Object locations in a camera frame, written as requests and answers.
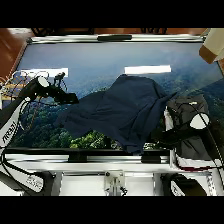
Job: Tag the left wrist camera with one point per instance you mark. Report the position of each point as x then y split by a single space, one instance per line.
60 76

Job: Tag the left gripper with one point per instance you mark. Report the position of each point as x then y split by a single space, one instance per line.
67 98

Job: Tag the cardboard box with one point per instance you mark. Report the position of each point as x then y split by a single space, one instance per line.
215 45

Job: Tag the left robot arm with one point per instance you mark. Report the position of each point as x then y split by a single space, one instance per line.
10 128

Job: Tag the navy blue shirt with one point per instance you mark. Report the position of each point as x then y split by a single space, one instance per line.
126 106

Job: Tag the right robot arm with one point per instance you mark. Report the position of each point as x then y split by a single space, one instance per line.
199 120

